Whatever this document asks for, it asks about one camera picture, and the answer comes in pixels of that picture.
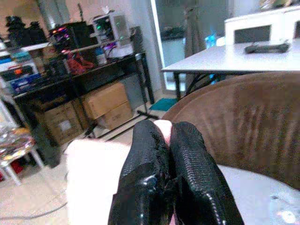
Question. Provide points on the long white table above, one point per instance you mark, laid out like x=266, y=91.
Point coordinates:
x=222, y=61

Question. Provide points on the grey pillow with print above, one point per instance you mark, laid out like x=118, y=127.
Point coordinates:
x=257, y=194

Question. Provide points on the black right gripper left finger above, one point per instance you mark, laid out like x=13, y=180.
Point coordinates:
x=145, y=164

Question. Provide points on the black remote controller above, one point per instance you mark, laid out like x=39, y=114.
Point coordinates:
x=266, y=48

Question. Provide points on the taped brown cardboard box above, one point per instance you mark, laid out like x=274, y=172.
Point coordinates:
x=62, y=124

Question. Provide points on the white computer case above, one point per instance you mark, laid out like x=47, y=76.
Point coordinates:
x=111, y=29

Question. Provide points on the small white side table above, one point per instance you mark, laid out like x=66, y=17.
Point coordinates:
x=16, y=150

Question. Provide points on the black computer case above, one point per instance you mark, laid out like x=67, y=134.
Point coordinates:
x=75, y=35

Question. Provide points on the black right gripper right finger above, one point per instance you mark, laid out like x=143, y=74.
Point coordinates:
x=197, y=178

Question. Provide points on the brown round plush sofa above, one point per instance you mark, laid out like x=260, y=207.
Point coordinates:
x=246, y=122

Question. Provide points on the teal floor mat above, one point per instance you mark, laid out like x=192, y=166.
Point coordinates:
x=162, y=104

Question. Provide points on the large plain cardboard box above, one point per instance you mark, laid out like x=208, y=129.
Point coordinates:
x=105, y=98

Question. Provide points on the white cabinet with glass doors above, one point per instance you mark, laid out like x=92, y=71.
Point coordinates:
x=257, y=25

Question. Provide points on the red tangled object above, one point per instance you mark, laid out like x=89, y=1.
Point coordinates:
x=78, y=62

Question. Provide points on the black metal rack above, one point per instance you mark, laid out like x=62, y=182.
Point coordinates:
x=93, y=77

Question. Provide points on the cardboard box with black print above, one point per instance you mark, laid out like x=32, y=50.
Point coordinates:
x=117, y=118

